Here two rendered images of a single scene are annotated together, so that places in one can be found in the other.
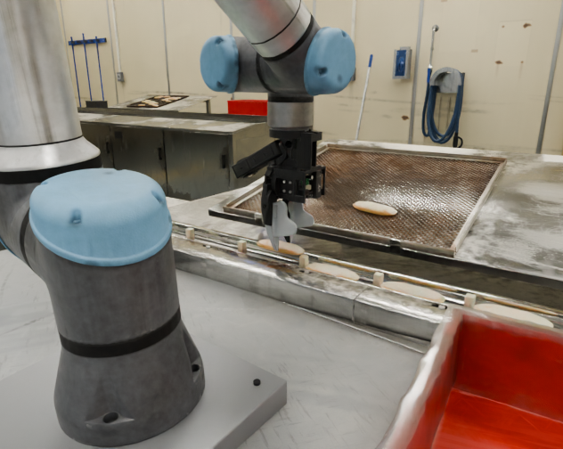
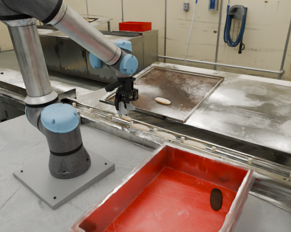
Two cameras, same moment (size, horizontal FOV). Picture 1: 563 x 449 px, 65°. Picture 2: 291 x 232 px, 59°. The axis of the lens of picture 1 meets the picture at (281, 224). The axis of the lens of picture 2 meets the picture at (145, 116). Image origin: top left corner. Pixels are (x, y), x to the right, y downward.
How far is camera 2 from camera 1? 48 cm
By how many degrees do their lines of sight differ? 8
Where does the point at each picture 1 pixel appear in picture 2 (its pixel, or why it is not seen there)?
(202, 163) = not seen: hidden behind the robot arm
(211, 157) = not seen: hidden behind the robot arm
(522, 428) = (180, 177)
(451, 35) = not seen: outside the picture
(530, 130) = (281, 40)
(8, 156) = (32, 100)
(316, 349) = (128, 154)
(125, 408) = (67, 169)
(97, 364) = (60, 158)
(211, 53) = (92, 56)
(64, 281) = (51, 136)
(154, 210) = (73, 118)
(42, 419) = (45, 172)
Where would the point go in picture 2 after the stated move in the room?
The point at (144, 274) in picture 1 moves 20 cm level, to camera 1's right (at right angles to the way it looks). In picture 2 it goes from (71, 135) to (131, 135)
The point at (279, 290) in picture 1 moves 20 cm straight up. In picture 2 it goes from (120, 134) to (118, 93)
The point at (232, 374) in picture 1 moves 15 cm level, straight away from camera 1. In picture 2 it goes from (99, 161) to (101, 141)
